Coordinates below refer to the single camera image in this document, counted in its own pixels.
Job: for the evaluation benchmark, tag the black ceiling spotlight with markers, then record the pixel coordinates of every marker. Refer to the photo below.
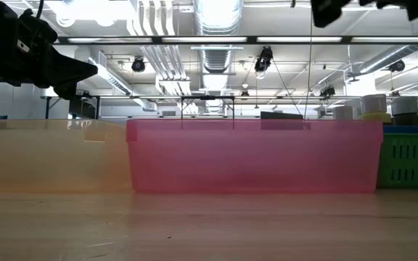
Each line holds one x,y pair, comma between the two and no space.
397,66
138,65
263,59
327,91

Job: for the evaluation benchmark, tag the round silver ceiling duct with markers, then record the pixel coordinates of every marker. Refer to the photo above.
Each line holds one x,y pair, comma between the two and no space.
216,65

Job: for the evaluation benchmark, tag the pink translucent plastic bin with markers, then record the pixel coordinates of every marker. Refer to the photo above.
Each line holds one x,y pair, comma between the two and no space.
252,159

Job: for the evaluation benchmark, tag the table with black box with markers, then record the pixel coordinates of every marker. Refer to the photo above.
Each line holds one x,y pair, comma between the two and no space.
83,108

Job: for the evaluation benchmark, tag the flat dark box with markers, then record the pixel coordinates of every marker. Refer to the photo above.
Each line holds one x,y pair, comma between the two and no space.
281,115

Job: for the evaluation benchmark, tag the overhead crossbar with light strips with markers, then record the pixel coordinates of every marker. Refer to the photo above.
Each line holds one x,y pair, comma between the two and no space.
201,39

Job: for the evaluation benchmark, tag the white ceiling pipes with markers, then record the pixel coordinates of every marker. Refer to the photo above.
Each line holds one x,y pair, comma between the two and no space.
165,65

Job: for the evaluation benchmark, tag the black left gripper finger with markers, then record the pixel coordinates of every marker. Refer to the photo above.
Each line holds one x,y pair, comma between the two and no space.
67,91
69,70

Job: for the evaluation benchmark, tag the slanted silver ceiling duct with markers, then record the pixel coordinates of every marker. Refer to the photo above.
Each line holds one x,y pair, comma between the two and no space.
387,56

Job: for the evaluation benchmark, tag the small slotted plastic basket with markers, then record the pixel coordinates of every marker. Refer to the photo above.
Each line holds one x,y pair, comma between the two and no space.
412,159

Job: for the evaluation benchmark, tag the yellow paint bottle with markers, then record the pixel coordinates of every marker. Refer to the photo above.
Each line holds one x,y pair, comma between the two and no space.
374,105

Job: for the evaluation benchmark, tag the orange translucent plastic bin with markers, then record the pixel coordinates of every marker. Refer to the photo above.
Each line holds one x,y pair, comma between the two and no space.
49,156

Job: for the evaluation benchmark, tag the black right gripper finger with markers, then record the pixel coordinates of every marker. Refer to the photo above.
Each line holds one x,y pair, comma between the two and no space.
327,11

